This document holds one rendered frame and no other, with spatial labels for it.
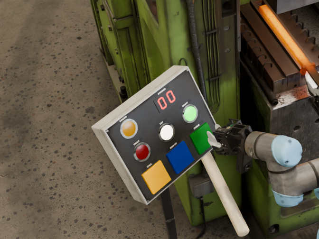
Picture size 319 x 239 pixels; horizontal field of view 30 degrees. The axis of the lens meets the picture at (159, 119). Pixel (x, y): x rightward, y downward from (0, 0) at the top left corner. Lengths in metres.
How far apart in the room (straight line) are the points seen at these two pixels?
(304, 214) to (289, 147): 1.24
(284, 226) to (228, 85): 0.84
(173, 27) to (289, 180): 0.64
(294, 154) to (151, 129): 0.44
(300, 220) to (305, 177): 1.19
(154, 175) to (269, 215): 0.96
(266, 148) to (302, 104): 0.58
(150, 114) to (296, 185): 0.47
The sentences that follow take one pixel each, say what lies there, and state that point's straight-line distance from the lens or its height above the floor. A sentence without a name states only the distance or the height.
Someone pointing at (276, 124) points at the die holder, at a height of 0.83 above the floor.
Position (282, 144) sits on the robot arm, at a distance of 1.54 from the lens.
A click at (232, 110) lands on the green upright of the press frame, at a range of 2.31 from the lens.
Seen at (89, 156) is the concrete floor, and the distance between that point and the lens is 3.19.
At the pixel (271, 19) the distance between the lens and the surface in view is 2.26.
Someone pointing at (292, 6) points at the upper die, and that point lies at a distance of 1.88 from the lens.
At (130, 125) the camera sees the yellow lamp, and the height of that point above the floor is 1.17.
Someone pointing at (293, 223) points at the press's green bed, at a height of 0.08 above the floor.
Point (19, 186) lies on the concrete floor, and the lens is 3.19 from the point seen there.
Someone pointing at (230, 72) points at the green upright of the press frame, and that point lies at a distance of 2.16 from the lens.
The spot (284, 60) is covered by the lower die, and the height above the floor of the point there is 0.99.
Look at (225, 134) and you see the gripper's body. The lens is 1.68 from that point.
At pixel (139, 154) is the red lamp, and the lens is 1.75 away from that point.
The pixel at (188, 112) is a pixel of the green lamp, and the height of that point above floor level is 1.10.
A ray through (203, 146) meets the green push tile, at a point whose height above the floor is 0.99.
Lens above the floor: 2.45
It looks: 48 degrees down
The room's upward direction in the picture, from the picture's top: 10 degrees counter-clockwise
